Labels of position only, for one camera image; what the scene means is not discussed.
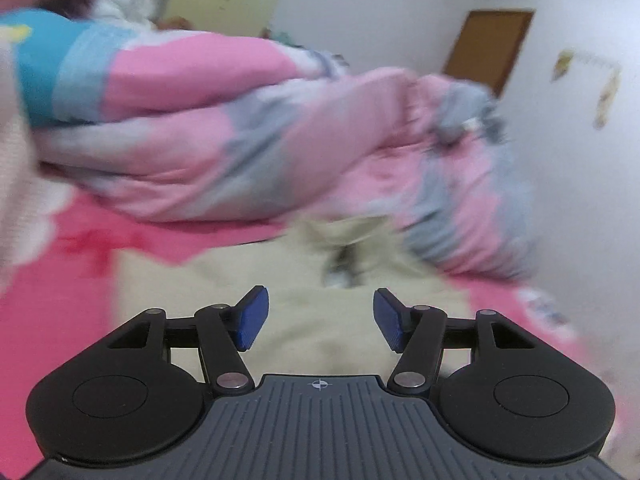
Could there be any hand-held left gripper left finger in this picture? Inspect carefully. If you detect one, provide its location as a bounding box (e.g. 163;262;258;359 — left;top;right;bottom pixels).
107;285;271;395

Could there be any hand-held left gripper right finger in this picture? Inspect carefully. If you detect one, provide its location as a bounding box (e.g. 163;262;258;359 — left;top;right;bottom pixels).
373;287;536;395

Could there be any beige jacket with black trim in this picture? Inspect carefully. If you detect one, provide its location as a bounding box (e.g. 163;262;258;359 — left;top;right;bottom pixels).
115;215;501;386

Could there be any pink grey floral duvet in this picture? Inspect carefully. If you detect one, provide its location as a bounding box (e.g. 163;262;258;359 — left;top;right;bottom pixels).
37;30;536;281

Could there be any pink floral bed sheet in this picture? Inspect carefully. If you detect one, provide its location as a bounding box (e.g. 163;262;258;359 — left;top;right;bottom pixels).
0;195;601;480

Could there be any pink white checked blanket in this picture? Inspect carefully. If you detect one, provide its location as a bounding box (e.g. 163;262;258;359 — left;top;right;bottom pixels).
0;35;58;281

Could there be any brown wooden door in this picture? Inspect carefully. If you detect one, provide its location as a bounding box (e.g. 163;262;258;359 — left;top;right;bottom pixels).
445;9;535;98

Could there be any pale green wardrobe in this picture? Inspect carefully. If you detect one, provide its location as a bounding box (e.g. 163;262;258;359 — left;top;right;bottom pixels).
160;0;281;41

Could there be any small yellow hanging cloth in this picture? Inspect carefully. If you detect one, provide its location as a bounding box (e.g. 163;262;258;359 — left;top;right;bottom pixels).
552;51;576;81
594;72;622;131

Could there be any blue striped pillow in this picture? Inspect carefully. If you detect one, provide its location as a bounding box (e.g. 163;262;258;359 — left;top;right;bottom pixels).
12;10;136;128

